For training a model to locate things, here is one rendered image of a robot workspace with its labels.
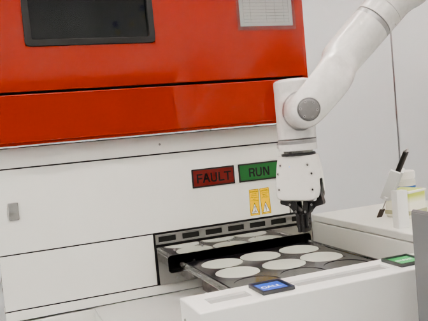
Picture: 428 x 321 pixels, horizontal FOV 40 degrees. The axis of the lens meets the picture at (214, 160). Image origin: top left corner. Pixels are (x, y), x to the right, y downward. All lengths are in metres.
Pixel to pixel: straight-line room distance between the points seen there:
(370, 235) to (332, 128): 2.05
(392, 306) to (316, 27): 2.57
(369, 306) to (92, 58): 0.82
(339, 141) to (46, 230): 2.32
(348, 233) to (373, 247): 0.10
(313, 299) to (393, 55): 2.88
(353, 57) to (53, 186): 0.74
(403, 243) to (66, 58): 0.85
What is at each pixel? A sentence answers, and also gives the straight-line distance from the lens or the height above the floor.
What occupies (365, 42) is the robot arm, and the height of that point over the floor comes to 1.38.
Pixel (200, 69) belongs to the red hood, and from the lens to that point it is 1.46.
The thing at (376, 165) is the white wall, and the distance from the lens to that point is 3.61.
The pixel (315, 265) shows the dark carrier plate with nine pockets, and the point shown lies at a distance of 1.35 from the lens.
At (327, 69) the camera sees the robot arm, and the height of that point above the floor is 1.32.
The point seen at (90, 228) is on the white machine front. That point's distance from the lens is 1.45.
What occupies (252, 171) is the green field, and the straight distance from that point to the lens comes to 1.56.
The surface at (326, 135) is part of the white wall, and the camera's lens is 3.41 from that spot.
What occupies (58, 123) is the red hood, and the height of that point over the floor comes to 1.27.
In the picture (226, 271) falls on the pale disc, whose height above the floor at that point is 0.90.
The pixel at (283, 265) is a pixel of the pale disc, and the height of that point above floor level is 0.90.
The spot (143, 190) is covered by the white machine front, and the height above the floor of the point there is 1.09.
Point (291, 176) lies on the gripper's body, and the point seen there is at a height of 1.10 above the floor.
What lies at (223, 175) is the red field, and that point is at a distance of 1.52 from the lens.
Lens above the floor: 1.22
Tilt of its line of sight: 3 degrees down
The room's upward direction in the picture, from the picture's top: 5 degrees counter-clockwise
